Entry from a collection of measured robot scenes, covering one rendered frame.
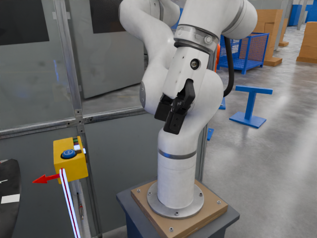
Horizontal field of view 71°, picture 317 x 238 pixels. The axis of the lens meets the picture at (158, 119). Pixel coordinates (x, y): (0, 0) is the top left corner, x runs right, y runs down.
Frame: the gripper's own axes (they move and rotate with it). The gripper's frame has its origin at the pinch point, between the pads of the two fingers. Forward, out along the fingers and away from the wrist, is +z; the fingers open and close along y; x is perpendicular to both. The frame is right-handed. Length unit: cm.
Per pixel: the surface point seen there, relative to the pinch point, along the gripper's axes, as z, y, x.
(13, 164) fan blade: 22.8, 11.3, 29.2
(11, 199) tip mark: 26.1, 2.9, 25.8
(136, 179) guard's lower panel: 64, 95, -25
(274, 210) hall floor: 66, 94, -149
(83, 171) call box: 31.5, 31.0, 12.7
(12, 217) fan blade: 27.7, -0.4, 23.9
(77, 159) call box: 27.2, 29.8, 15.6
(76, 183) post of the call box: 42, 39, 14
